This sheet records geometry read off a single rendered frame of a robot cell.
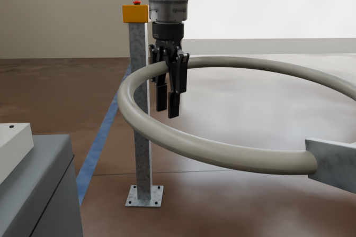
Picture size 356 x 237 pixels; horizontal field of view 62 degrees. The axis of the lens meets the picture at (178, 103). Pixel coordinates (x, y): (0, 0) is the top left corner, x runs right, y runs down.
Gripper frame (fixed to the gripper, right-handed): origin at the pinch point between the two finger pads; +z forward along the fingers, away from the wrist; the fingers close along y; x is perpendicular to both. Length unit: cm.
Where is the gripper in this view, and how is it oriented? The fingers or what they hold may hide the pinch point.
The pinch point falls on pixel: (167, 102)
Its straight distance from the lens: 76.7
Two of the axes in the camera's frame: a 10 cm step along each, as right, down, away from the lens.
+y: 6.2, 3.2, -7.1
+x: 7.8, -2.3, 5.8
